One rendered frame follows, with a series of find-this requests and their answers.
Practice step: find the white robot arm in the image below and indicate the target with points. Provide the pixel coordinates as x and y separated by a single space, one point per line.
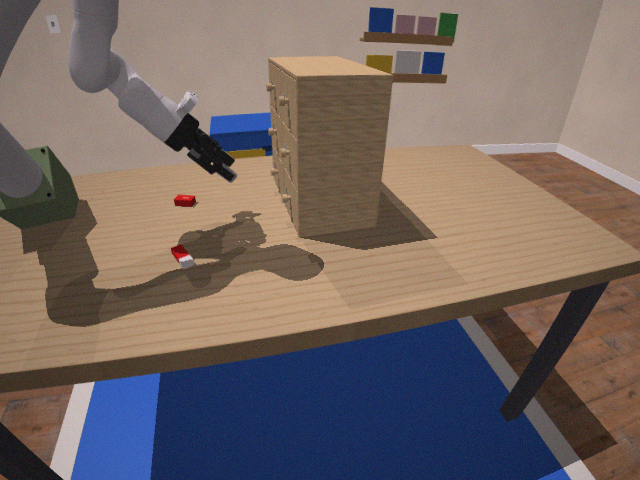
95 22

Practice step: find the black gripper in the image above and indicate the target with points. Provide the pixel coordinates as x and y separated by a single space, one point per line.
185 135

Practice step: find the wooden chest of drawers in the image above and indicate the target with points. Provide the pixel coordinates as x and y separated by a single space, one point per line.
342 121

